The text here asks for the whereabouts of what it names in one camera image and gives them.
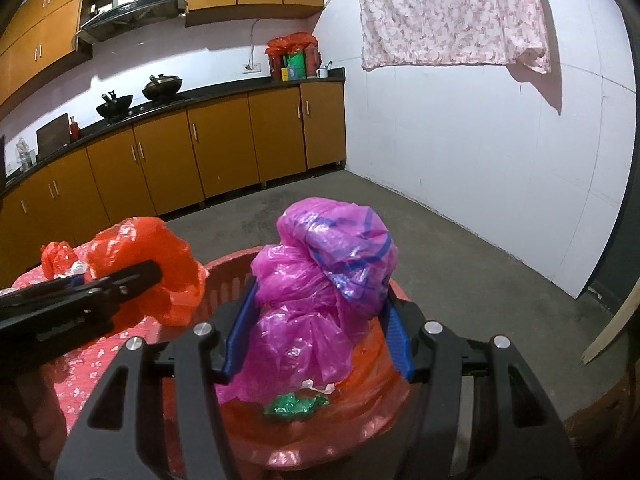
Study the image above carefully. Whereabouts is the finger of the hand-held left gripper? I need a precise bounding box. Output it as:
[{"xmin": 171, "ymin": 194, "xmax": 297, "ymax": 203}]
[{"xmin": 85, "ymin": 260, "xmax": 164, "ymax": 306}]

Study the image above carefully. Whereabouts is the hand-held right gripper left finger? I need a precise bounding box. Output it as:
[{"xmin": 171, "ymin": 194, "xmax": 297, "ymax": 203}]
[{"xmin": 55, "ymin": 277, "xmax": 262, "ymax": 480}]

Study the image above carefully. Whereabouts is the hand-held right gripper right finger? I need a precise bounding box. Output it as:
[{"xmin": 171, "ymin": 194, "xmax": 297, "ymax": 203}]
[{"xmin": 382, "ymin": 292, "xmax": 586, "ymax": 480}]

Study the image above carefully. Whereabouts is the pink plastic bag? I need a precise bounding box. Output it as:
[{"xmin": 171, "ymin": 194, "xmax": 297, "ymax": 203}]
[{"xmin": 216, "ymin": 196, "xmax": 399, "ymax": 406}]

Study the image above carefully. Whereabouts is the red plastic basket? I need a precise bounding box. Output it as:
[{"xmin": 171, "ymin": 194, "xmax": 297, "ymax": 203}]
[{"xmin": 165, "ymin": 246, "xmax": 417, "ymax": 471}]

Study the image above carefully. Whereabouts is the red floral blanket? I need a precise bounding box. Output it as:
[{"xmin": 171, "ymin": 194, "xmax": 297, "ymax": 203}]
[{"xmin": 0, "ymin": 240, "xmax": 201, "ymax": 480}]

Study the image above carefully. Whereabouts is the green crumpled wrapper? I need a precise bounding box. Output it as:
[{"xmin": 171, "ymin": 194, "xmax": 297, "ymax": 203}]
[{"xmin": 264, "ymin": 393, "xmax": 329, "ymax": 417}]

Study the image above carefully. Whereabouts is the wooden base cabinet run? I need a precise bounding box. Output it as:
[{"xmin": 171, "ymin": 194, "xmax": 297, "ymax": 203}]
[{"xmin": 0, "ymin": 81, "xmax": 347, "ymax": 261}]

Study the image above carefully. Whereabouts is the dark cutting board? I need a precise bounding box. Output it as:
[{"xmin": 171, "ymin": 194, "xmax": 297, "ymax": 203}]
[{"xmin": 36, "ymin": 113, "xmax": 71, "ymax": 157}]

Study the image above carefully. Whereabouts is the clear bagged jar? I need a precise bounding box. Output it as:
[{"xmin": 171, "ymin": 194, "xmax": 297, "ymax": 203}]
[{"xmin": 15, "ymin": 137, "xmax": 37, "ymax": 168}]

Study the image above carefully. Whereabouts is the black wok with lid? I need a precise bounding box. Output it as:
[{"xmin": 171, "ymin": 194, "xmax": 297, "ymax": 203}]
[{"xmin": 142, "ymin": 74, "xmax": 184, "ymax": 102}]

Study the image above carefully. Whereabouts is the black kitchen countertop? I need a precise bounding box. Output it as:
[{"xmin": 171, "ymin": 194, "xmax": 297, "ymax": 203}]
[{"xmin": 0, "ymin": 67, "xmax": 347, "ymax": 187}]

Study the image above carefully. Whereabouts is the wooden plank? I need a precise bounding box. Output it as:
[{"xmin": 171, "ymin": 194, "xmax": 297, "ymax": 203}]
[{"xmin": 580, "ymin": 280, "xmax": 640, "ymax": 366}]

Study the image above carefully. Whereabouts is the steel range hood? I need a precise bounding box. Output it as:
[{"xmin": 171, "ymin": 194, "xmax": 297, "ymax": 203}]
[{"xmin": 77, "ymin": 0, "xmax": 188, "ymax": 43}]

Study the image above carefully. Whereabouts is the red shopping bag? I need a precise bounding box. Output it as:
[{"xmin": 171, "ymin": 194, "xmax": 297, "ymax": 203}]
[{"xmin": 265, "ymin": 31, "xmax": 320, "ymax": 58}]

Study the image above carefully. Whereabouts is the pink floral hanging cloth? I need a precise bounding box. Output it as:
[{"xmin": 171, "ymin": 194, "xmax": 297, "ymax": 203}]
[{"xmin": 352, "ymin": 0, "xmax": 552, "ymax": 75}]

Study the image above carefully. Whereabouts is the black wok with handle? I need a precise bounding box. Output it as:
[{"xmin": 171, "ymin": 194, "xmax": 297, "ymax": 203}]
[{"xmin": 96, "ymin": 90, "xmax": 134, "ymax": 121}]

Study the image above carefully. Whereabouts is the white power cable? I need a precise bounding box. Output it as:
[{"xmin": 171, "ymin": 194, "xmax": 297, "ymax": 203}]
[{"xmin": 248, "ymin": 19, "xmax": 262, "ymax": 66}]

